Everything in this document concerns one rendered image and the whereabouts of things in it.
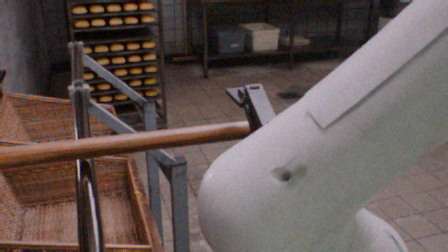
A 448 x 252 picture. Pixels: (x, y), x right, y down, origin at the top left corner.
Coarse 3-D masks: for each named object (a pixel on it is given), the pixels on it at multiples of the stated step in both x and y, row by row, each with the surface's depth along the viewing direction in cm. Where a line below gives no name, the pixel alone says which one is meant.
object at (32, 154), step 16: (192, 128) 71; (208, 128) 72; (224, 128) 72; (240, 128) 73; (32, 144) 65; (48, 144) 65; (64, 144) 66; (80, 144) 66; (96, 144) 67; (112, 144) 67; (128, 144) 68; (144, 144) 69; (160, 144) 69; (176, 144) 70; (192, 144) 71; (0, 160) 63; (16, 160) 64; (32, 160) 64; (48, 160) 65; (64, 160) 66
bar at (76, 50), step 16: (80, 48) 140; (80, 64) 120; (96, 64) 148; (80, 80) 106; (112, 80) 152; (80, 96) 95; (128, 96) 156; (80, 112) 86; (96, 112) 105; (144, 112) 159; (80, 128) 79; (112, 128) 108; (128, 128) 109; (144, 128) 163; (80, 160) 68; (160, 160) 115; (176, 160) 117; (80, 176) 64; (176, 176) 117; (80, 192) 60; (96, 192) 61; (176, 192) 119; (80, 208) 56; (96, 208) 57; (160, 208) 175; (176, 208) 120; (80, 224) 53; (96, 224) 53; (160, 224) 178; (176, 224) 122; (80, 240) 51; (96, 240) 50; (176, 240) 124
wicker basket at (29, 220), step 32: (96, 160) 163; (128, 160) 166; (0, 192) 146; (32, 192) 160; (64, 192) 164; (128, 192) 172; (0, 224) 135; (32, 224) 153; (64, 224) 153; (128, 224) 153
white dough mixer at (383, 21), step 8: (384, 0) 544; (392, 0) 535; (400, 0) 530; (408, 0) 527; (384, 8) 547; (392, 8) 538; (400, 8) 533; (384, 16) 556; (392, 16) 553; (384, 24) 557
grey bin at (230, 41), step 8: (232, 24) 565; (208, 32) 552; (216, 32) 521; (224, 32) 520; (232, 32) 521; (240, 32) 523; (208, 40) 560; (216, 40) 526; (224, 40) 522; (232, 40) 524; (240, 40) 528; (216, 48) 532; (224, 48) 526; (232, 48) 529; (240, 48) 532
